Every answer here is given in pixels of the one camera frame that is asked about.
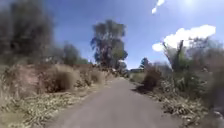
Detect tall green tree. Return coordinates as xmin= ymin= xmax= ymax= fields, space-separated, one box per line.
xmin=90 ymin=19 xmax=129 ymax=70

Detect small dark tree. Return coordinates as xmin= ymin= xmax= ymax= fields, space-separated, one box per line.
xmin=139 ymin=57 xmax=151 ymax=70

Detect grey asphalt path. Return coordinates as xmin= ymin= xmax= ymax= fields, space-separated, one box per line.
xmin=46 ymin=77 xmax=188 ymax=128

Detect low green trees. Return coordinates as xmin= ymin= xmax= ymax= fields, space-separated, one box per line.
xmin=53 ymin=42 xmax=90 ymax=66

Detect dry brown bushes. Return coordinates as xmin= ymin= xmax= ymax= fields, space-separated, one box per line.
xmin=0 ymin=63 xmax=113 ymax=98

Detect tall dry reeds and bushes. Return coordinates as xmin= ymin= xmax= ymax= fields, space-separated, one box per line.
xmin=143 ymin=37 xmax=224 ymax=111

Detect dry grass verge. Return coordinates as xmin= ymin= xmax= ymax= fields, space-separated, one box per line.
xmin=128 ymin=78 xmax=224 ymax=128
xmin=0 ymin=79 xmax=113 ymax=128

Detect large blurred tree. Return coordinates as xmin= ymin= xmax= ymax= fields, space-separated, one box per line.
xmin=0 ymin=0 xmax=56 ymax=66

